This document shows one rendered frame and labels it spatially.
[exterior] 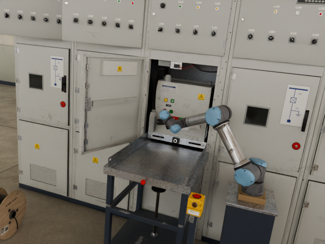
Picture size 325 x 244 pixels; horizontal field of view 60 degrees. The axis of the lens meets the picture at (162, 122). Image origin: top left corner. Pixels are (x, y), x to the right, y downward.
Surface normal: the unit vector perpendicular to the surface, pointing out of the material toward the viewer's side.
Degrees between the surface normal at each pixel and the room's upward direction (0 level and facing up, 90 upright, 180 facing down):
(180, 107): 90
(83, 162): 90
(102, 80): 90
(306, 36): 90
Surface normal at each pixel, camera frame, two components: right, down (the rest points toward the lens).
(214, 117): -0.71, 0.04
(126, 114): 0.76, 0.23
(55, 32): 0.15, 0.26
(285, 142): -0.32, 0.21
